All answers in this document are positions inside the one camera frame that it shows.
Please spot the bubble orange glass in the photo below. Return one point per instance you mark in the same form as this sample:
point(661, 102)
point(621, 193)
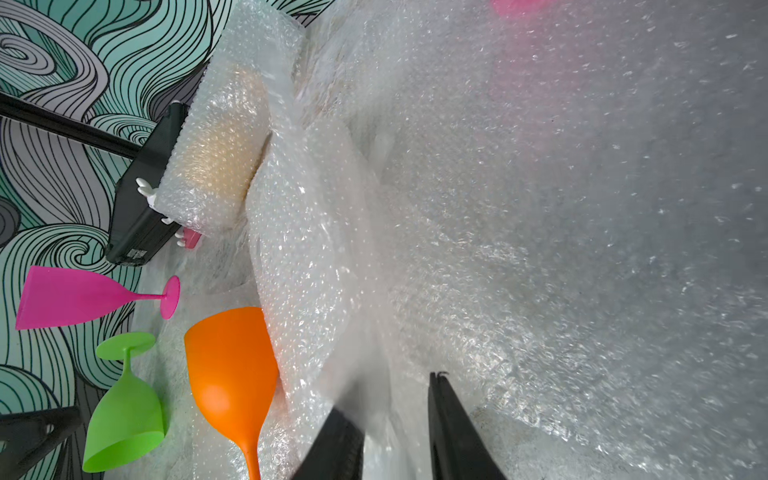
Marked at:
point(233, 376)

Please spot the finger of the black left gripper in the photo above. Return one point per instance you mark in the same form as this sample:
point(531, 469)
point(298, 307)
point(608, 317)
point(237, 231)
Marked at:
point(29, 437)

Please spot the bubble green glass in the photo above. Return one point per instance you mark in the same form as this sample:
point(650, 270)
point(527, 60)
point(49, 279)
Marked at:
point(128, 420)

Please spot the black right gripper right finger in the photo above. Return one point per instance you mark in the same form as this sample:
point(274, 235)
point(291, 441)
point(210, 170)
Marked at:
point(457, 451)

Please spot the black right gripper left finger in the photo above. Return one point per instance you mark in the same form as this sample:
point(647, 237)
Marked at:
point(336, 453)

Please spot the pink wine glass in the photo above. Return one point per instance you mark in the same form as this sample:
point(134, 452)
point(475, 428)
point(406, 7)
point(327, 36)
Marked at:
point(59, 297)
point(510, 8)

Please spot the black ribbed case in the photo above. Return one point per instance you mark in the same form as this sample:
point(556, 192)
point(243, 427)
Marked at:
point(136, 231)

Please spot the clear bubble wrap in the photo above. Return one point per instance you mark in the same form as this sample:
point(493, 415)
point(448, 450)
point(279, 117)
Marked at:
point(317, 274)
point(570, 210)

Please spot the white bunny phone stand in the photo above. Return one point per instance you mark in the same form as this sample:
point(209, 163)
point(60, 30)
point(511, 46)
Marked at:
point(185, 237)

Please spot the bubble yellow glass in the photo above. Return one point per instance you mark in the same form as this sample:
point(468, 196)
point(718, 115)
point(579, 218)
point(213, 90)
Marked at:
point(237, 106)

